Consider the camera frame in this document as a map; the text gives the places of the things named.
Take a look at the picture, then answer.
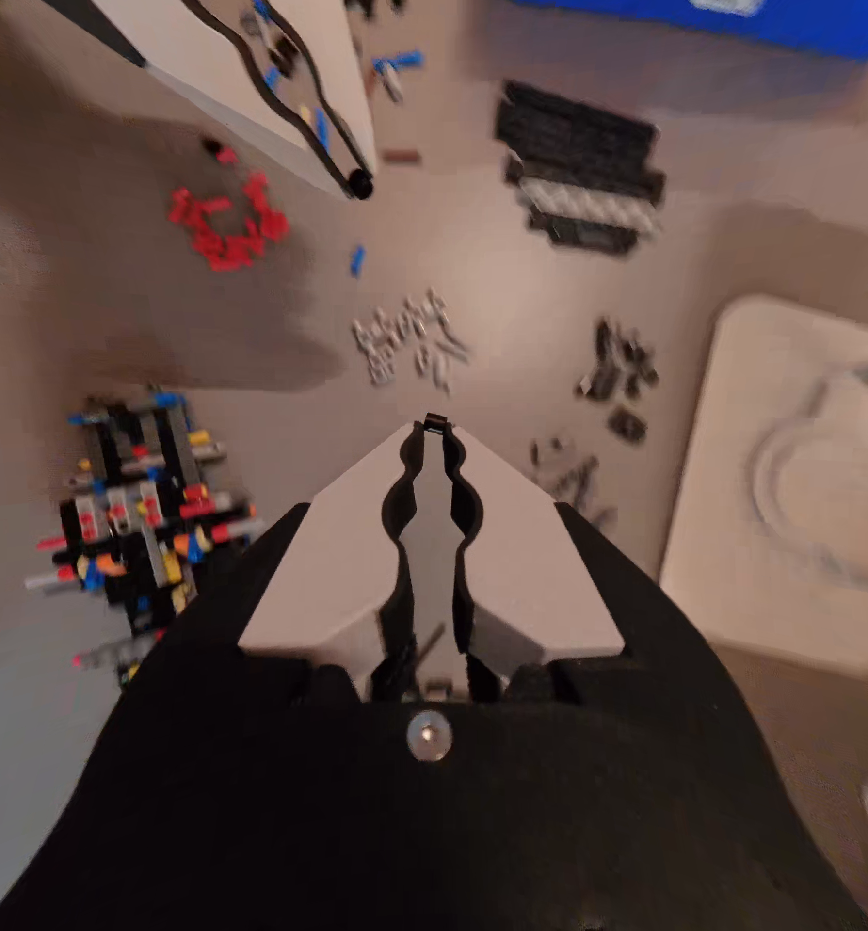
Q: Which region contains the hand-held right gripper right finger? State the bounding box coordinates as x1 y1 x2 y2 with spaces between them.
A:
441 424 626 703

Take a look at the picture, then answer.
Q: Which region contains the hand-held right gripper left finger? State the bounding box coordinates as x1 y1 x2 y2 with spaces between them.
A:
238 422 424 703

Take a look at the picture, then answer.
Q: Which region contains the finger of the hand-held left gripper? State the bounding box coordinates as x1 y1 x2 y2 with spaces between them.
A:
270 0 378 177
92 0 356 200

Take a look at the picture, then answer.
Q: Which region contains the pile of mixed small lego pieces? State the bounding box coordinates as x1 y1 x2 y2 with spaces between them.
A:
241 0 426 154

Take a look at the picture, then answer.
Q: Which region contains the pile of dark grey lego pieces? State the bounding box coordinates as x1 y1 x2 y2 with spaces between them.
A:
529 435 618 533

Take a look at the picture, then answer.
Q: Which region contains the pile of red lego pins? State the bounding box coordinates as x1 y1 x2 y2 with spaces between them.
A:
168 169 291 273

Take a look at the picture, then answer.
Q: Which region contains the partly built lego model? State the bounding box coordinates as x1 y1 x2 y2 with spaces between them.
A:
25 389 262 688

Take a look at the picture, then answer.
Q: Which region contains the pile of black lego pieces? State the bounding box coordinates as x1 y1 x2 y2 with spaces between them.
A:
576 319 660 445

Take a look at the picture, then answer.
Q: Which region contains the stack of black lego frames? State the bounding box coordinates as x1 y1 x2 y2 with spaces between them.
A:
496 80 666 257

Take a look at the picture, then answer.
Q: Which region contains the pile of light grey lego pieces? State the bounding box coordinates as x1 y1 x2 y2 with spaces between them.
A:
353 289 470 395

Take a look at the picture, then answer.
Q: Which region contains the white lamp base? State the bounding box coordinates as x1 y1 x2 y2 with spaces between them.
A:
659 294 868 834

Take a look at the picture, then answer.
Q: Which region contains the blue plastic bin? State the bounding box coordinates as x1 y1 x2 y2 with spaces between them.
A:
510 0 868 61

